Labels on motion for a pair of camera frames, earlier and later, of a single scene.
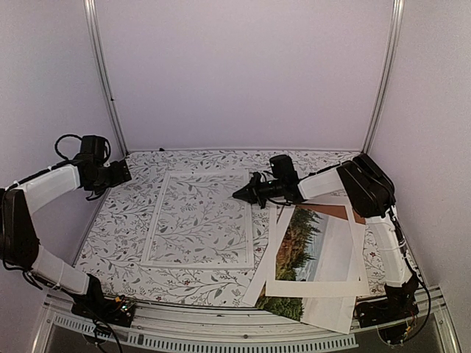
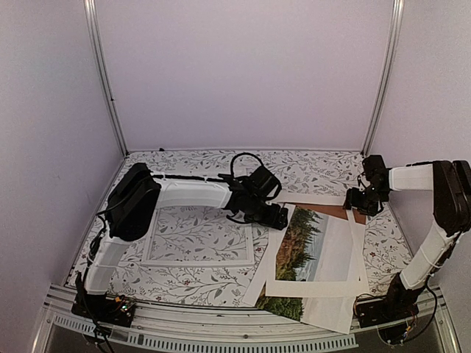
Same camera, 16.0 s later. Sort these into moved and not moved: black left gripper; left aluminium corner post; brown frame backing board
Moved: black left gripper
Not moved: brown frame backing board; left aluminium corner post
